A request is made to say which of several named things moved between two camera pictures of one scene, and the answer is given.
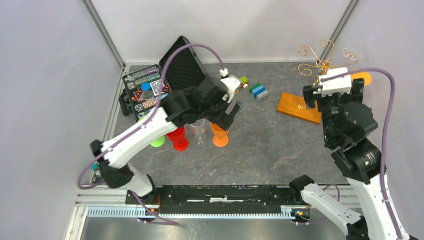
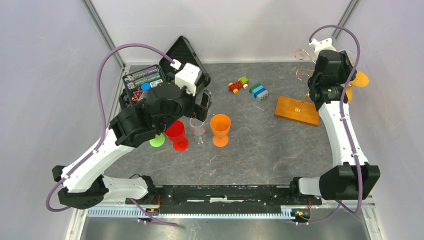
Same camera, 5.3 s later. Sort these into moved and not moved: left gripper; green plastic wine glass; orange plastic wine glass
Moved: left gripper
Not moved: green plastic wine glass; orange plastic wine glass
